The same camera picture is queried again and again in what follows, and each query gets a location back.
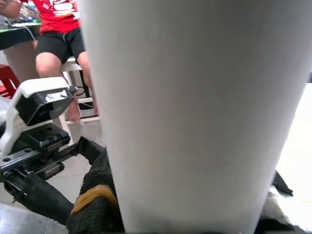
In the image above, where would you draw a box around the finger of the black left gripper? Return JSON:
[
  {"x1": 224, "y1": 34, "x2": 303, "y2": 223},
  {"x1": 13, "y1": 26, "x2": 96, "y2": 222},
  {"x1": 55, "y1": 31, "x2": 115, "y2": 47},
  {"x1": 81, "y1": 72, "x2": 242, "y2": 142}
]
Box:
[
  {"x1": 78, "y1": 136, "x2": 105, "y2": 169},
  {"x1": 4, "y1": 172, "x2": 74, "y2": 225}
]

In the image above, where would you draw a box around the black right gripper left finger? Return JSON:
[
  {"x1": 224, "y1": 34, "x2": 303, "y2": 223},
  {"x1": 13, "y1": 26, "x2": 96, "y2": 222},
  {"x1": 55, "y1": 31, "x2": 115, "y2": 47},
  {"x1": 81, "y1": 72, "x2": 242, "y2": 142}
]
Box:
[{"x1": 67, "y1": 146, "x2": 125, "y2": 234}]

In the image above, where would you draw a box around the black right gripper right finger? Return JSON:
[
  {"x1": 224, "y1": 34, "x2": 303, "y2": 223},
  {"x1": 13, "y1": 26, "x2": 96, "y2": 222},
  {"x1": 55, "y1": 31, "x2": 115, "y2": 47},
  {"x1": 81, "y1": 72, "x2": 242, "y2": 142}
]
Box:
[{"x1": 254, "y1": 170, "x2": 304, "y2": 234}]

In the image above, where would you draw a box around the white plastic table leg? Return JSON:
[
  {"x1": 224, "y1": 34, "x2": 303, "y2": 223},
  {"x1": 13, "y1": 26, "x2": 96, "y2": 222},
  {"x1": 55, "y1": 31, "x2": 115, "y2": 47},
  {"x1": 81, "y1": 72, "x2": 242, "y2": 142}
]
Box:
[{"x1": 78, "y1": 0, "x2": 312, "y2": 234}]

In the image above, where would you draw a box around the yellow rubber band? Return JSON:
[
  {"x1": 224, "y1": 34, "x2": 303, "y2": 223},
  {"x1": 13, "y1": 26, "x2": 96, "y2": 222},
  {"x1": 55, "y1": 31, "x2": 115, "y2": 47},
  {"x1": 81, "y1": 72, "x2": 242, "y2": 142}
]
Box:
[{"x1": 70, "y1": 184, "x2": 119, "y2": 215}]

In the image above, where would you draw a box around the red plastic stool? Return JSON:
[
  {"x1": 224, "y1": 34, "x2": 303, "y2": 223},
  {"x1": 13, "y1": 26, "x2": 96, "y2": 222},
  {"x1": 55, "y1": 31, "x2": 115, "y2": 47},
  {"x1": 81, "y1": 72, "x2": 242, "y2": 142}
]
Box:
[{"x1": 0, "y1": 63, "x2": 20, "y2": 99}]

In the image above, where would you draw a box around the white stool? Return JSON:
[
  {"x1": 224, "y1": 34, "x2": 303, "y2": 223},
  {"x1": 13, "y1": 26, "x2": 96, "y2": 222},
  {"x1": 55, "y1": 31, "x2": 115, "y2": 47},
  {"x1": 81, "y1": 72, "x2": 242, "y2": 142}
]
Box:
[{"x1": 52, "y1": 57, "x2": 100, "y2": 125}]

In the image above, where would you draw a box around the black desk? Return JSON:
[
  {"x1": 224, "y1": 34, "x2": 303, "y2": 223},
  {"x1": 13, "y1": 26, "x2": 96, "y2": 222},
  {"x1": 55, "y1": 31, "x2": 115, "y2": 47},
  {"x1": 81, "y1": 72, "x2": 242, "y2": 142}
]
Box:
[{"x1": 0, "y1": 21, "x2": 42, "y2": 81}]

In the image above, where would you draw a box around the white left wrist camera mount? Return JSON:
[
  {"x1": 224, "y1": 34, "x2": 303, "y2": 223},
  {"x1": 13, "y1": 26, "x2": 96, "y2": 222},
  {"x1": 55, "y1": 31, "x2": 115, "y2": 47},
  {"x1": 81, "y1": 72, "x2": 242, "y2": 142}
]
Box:
[{"x1": 0, "y1": 77, "x2": 74, "y2": 156}]

